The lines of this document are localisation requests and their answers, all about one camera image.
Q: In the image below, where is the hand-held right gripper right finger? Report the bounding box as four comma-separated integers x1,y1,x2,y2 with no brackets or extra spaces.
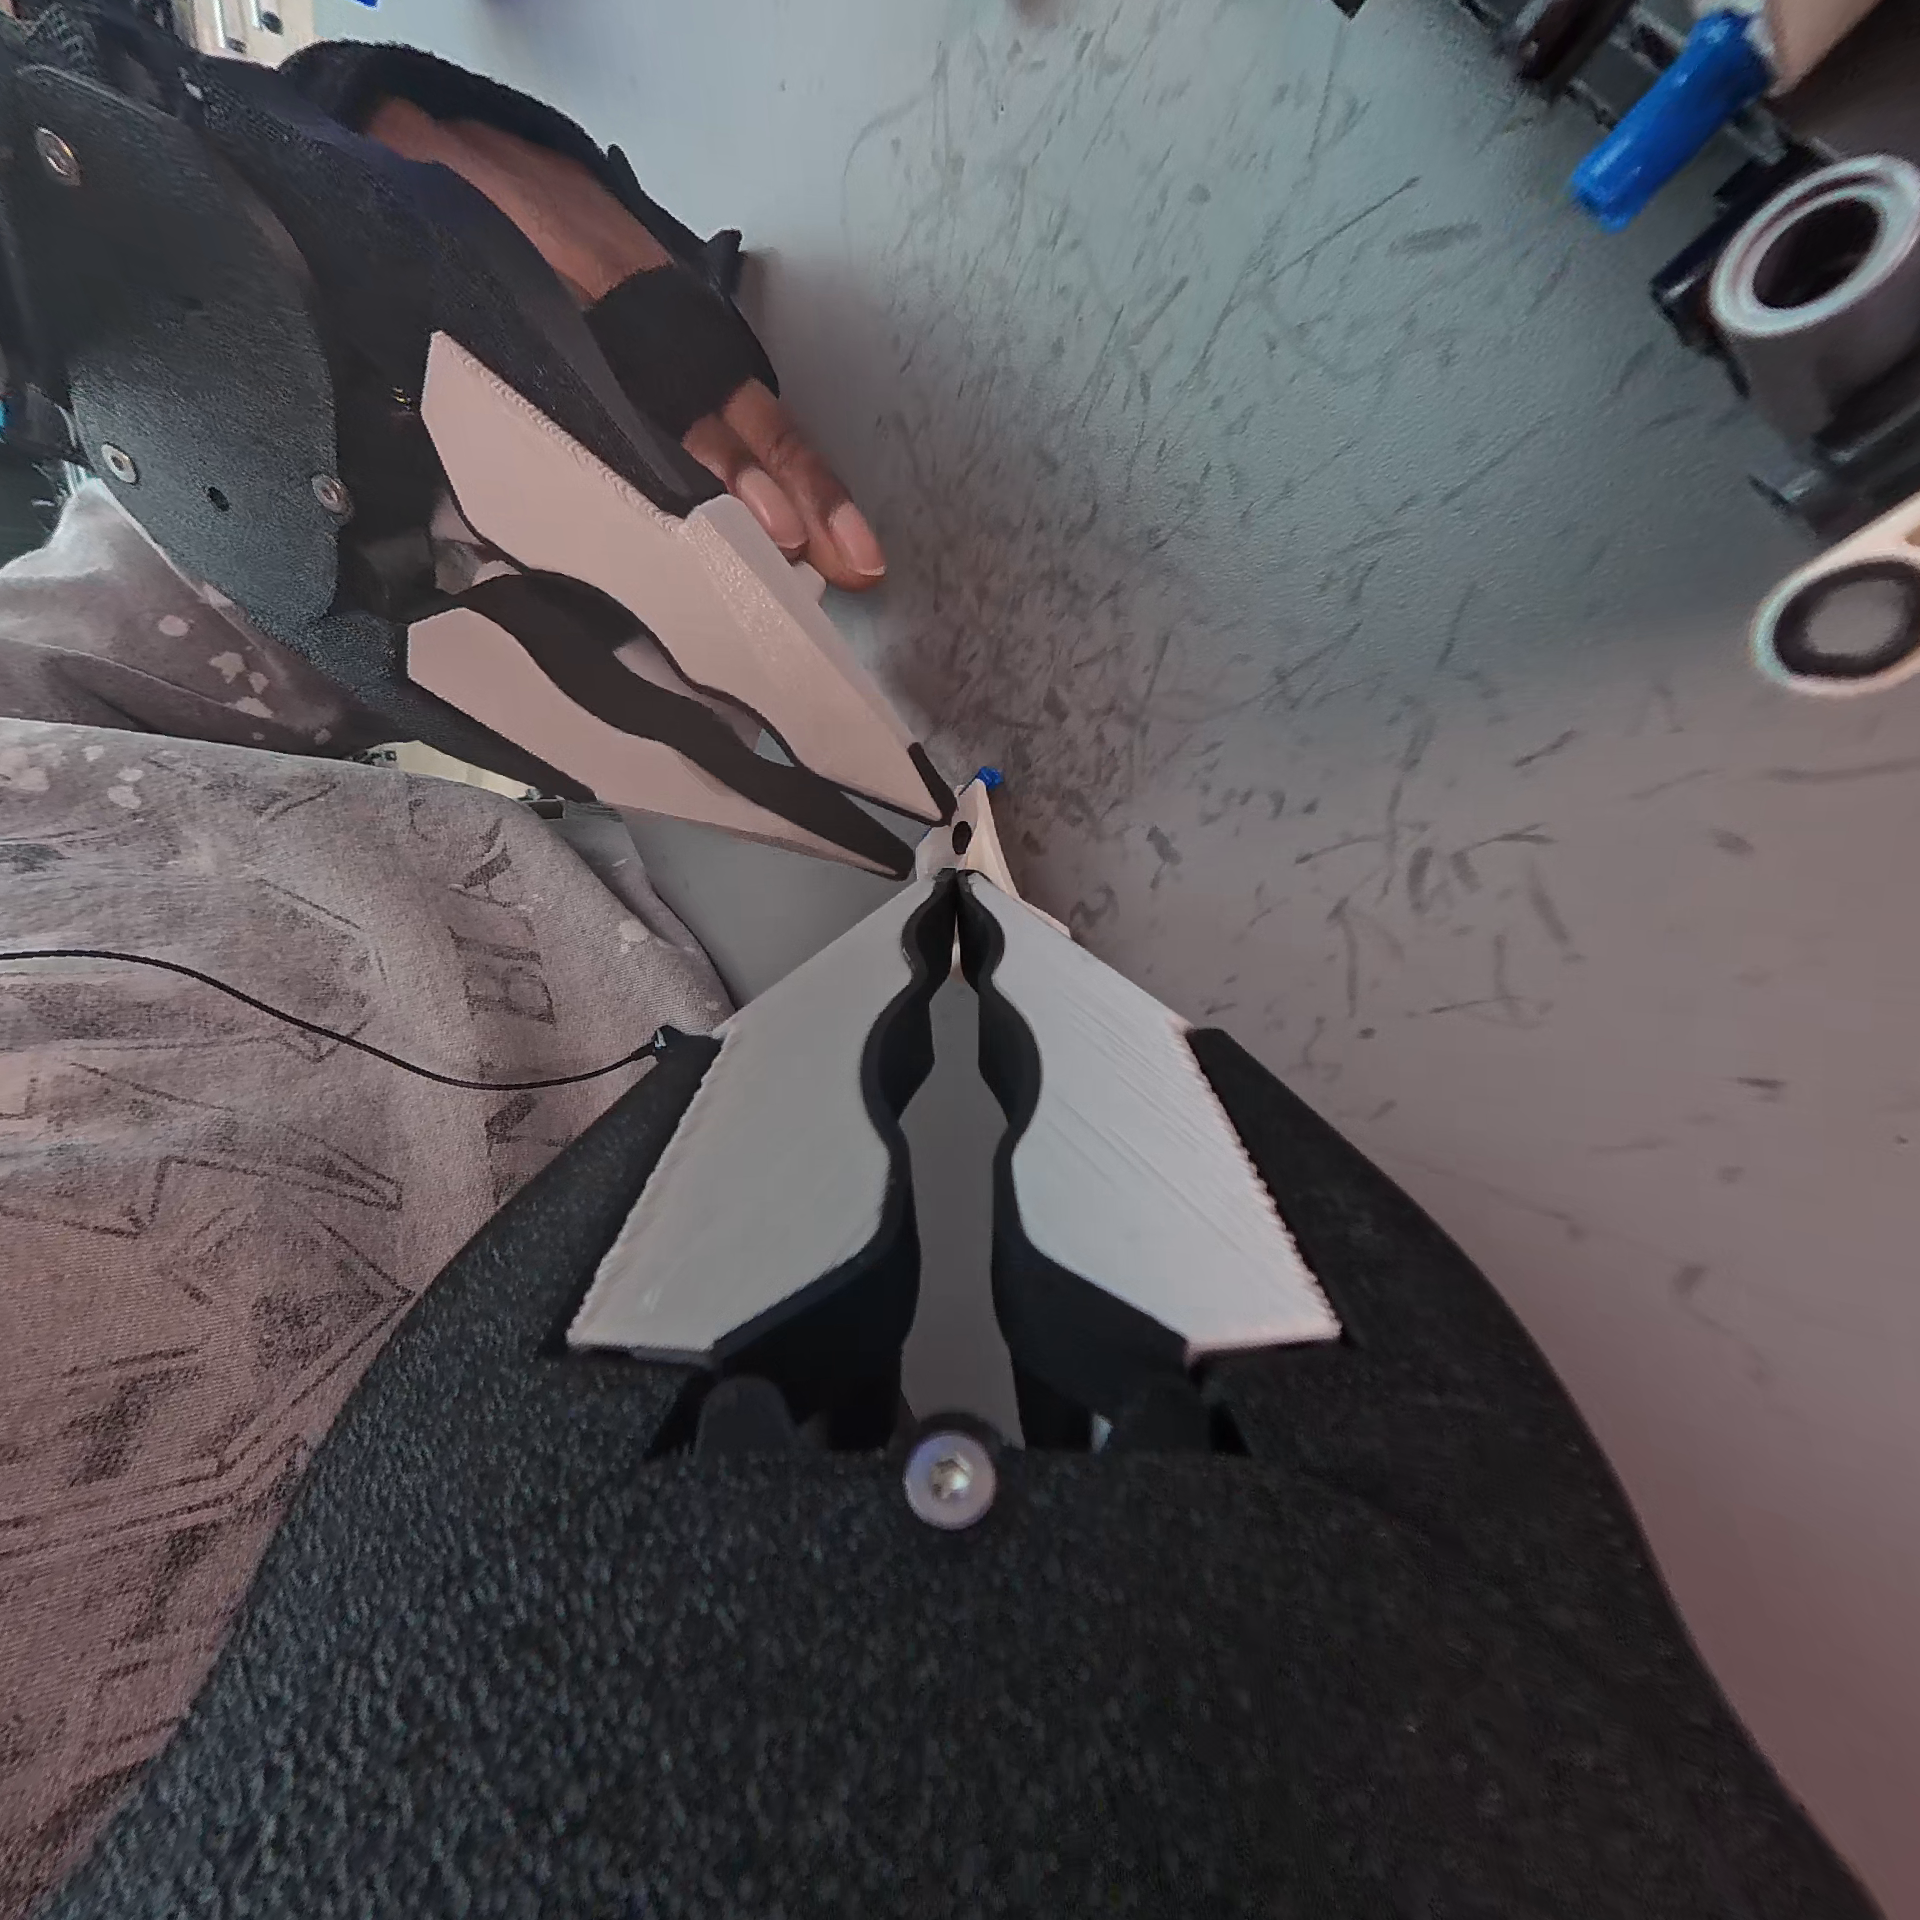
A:
958,873,1343,1372

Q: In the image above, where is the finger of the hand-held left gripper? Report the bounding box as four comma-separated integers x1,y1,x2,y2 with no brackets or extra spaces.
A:
417,329,962,827
407,579,917,879

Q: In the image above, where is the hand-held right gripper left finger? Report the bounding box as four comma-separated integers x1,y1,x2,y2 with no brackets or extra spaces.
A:
564,873,967,1367

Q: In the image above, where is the white curved panel brick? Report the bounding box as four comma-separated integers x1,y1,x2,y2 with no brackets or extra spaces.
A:
943,764,1032,909

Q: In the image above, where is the grey desk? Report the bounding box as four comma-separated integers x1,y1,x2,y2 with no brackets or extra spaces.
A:
292,0,1920,1920

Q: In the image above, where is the person's left hand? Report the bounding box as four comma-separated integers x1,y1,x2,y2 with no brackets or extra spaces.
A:
368,112,890,593

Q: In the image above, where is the thin black cable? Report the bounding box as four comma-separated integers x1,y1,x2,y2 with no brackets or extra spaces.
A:
0,948,665,1090

